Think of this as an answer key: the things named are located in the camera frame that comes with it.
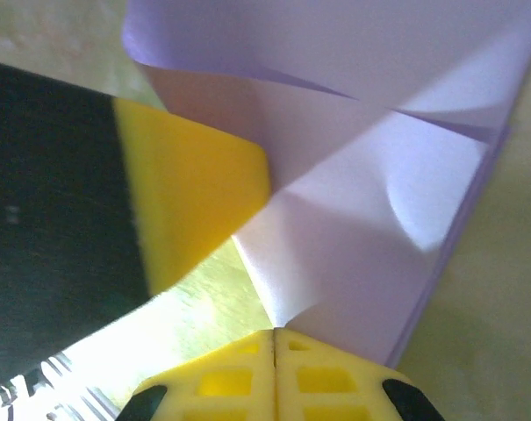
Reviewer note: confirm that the long aluminium frame rail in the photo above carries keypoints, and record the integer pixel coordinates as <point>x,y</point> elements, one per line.
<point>50,394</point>

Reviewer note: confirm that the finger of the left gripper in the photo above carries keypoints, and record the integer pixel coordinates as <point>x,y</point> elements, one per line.
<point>94,197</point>

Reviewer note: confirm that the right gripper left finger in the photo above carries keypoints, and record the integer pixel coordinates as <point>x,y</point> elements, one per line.
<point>230,381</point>

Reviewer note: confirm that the lilac square paper sheet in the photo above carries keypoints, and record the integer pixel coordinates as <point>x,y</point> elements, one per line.
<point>357,197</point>

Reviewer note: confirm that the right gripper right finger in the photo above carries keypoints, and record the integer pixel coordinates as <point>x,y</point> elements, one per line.
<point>326,381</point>

